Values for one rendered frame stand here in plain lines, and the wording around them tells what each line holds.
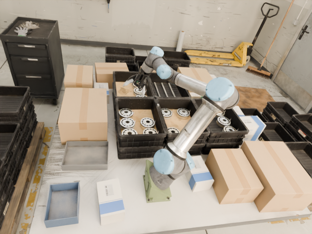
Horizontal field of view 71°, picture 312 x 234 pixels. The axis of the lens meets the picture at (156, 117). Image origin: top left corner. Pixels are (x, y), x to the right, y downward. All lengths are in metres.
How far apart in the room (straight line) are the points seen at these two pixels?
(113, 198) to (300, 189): 1.03
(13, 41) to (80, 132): 1.52
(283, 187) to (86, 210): 1.08
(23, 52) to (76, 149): 1.54
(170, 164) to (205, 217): 0.47
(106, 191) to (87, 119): 0.49
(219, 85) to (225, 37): 4.36
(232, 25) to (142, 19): 1.94
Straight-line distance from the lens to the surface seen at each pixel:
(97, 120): 1.47
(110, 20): 4.66
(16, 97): 2.51
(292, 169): 1.61
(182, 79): 1.29
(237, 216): 1.47
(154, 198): 1.32
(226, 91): 0.99
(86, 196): 1.36
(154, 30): 4.79
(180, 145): 1.04
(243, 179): 1.42
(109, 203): 1.22
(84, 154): 1.53
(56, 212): 1.33
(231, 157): 1.50
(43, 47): 2.71
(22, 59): 2.83
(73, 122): 1.47
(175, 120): 1.65
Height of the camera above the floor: 1.86
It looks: 39 degrees down
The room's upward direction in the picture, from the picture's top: 11 degrees clockwise
